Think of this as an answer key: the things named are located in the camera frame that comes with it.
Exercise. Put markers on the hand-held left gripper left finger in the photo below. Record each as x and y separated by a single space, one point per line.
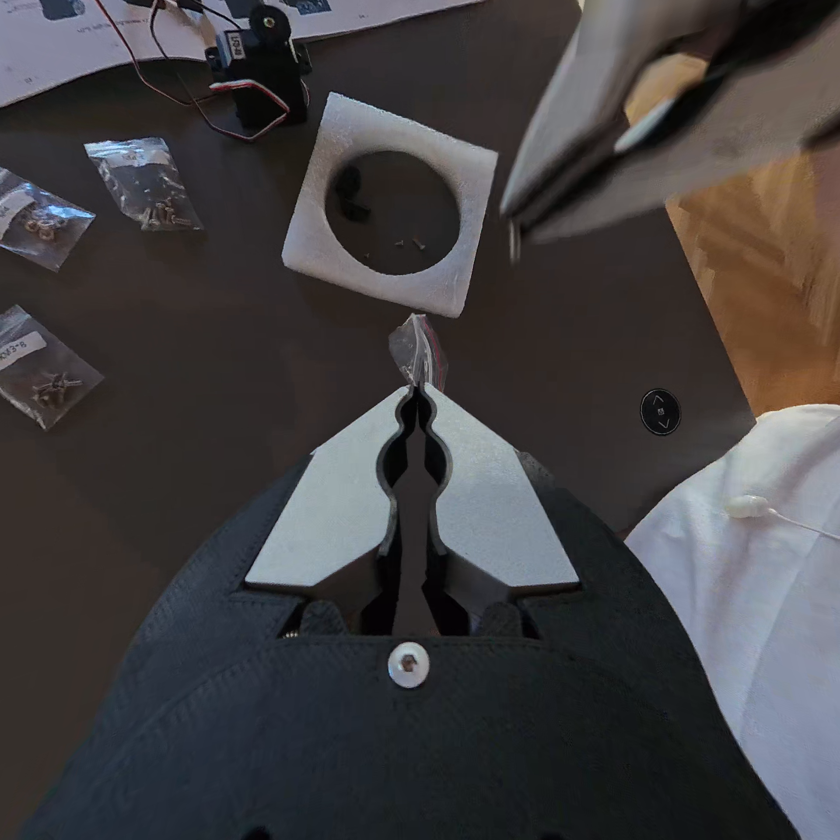
321 518

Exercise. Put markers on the dark brown desk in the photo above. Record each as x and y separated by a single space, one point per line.
197 328

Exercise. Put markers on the white foam square with hole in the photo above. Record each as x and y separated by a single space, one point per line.
308 229

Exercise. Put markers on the person's white shirt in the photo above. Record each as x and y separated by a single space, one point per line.
754 623

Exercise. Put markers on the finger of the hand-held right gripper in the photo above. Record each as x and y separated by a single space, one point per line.
722 144
590 79

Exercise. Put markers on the small clear zip bag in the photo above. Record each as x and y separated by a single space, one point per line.
420 348

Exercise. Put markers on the round black desk button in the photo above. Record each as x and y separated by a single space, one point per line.
660 411

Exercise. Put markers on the scattered clear screw bags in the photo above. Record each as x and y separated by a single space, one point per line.
144 184

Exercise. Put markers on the printed instruction sheet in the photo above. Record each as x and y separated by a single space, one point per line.
65 46

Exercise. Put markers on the small black plastic part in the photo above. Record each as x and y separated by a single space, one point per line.
358 210
348 178

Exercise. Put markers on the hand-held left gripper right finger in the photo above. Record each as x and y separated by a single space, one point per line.
499 518

